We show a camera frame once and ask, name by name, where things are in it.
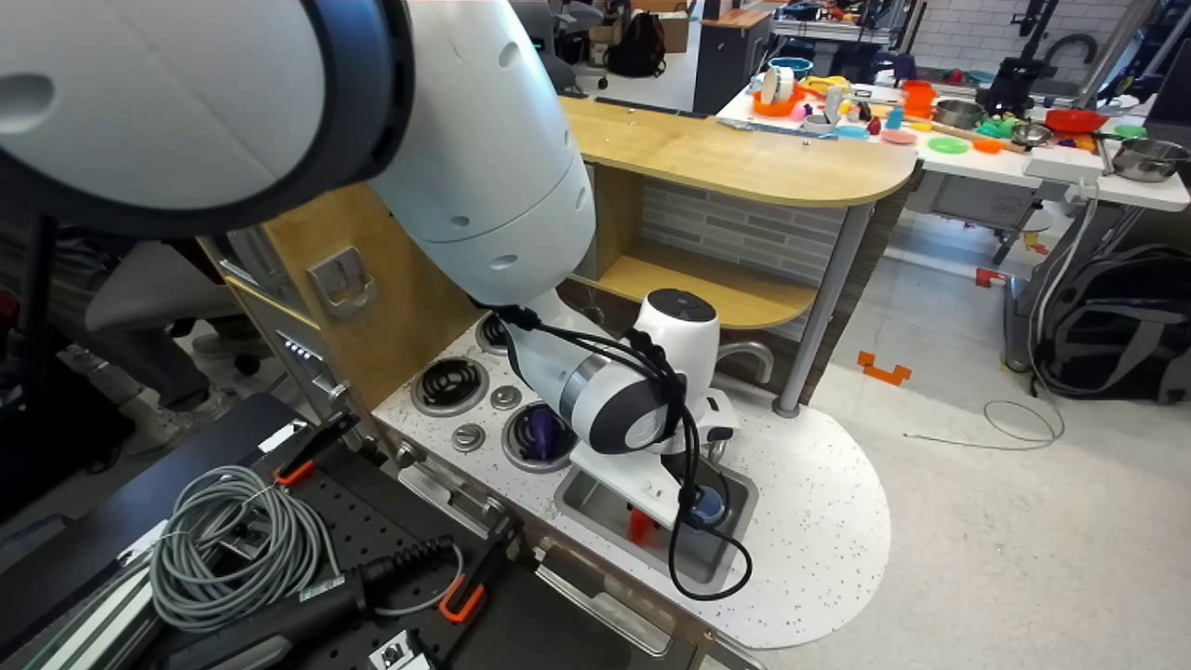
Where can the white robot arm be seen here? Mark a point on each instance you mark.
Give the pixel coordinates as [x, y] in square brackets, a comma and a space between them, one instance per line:
[198, 115]

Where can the blue cup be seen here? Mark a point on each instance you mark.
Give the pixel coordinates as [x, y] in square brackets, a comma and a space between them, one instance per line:
[705, 506]

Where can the wooden curved counter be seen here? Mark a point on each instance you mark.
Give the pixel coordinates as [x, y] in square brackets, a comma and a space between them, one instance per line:
[636, 151]

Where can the metal sink basin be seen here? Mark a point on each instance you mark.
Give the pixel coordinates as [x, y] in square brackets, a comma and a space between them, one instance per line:
[703, 553]

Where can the white speckled toy counter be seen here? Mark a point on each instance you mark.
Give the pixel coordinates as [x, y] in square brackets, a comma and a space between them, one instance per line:
[804, 499]

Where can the left orange-tipped black clamp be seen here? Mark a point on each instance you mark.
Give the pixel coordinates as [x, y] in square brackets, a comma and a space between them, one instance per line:
[303, 461]

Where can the orange-tipped black clamp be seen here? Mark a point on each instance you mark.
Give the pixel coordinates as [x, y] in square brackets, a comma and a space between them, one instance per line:
[303, 461]
[466, 594]

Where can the black perforated board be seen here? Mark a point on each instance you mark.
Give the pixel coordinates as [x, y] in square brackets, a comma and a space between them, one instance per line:
[523, 626]

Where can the right orange-tipped black clamp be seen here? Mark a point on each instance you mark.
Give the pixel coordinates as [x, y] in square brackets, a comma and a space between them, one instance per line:
[466, 594]

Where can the black handheld tool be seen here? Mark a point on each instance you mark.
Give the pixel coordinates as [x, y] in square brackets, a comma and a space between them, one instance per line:
[285, 629]

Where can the black backpack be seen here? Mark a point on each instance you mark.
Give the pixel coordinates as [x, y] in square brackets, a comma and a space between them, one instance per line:
[1121, 327]

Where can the cluttered white table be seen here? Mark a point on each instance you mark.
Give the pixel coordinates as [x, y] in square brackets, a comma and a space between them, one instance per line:
[951, 151]

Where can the orange floor bracket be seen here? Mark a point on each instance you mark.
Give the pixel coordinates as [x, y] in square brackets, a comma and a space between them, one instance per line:
[884, 375]

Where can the aluminium extrusion rail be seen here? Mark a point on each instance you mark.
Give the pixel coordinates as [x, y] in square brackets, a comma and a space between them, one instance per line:
[113, 624]

